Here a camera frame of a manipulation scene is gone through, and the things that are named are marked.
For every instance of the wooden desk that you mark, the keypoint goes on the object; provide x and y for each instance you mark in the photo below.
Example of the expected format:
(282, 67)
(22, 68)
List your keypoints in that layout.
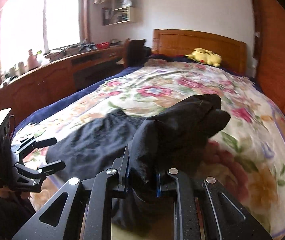
(48, 84)

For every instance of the wooden louvered wardrobe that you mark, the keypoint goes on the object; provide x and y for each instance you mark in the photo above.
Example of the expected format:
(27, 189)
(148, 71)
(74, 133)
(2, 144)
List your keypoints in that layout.
(280, 62)

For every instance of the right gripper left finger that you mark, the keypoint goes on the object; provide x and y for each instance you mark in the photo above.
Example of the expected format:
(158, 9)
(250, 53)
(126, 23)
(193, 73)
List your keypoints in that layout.
(81, 209)

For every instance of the wooden chair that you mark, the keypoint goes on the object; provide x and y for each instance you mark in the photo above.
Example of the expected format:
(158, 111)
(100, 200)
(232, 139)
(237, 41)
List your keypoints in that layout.
(135, 52)

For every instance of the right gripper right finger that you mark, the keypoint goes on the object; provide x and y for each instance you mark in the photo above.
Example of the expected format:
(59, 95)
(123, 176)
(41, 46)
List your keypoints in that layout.
(204, 209)

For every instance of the red basket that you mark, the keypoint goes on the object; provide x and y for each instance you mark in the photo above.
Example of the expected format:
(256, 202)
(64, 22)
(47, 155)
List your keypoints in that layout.
(103, 45)

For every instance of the navy bed sheet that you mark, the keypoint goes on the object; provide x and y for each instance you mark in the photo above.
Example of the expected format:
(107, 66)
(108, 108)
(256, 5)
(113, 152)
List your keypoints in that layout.
(45, 112)

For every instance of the dark navy large jacket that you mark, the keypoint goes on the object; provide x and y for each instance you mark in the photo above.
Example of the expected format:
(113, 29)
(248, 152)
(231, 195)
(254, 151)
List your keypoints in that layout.
(177, 137)

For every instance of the white wall shelf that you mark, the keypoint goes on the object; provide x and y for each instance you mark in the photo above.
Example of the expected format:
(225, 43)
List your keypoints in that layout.
(117, 11)

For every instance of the yellow Pikachu plush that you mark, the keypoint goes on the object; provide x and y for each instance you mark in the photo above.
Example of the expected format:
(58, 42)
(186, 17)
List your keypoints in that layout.
(204, 56)

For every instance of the wooden headboard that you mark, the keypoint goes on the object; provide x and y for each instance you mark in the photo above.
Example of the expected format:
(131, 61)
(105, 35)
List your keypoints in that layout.
(173, 42)

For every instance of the window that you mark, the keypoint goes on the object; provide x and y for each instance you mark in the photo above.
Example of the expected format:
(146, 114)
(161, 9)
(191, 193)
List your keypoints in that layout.
(43, 25)

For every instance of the pink figurine on sill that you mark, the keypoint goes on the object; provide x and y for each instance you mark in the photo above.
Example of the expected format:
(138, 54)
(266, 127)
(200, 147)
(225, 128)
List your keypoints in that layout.
(33, 62)

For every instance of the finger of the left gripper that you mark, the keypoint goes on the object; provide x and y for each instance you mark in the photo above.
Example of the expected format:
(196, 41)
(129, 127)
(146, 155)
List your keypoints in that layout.
(41, 172)
(31, 144)

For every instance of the left human hand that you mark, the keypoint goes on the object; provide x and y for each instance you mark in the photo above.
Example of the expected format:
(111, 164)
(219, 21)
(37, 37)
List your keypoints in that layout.
(5, 193)

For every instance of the floral blanket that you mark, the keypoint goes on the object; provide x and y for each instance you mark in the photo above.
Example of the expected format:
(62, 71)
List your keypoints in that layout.
(249, 153)

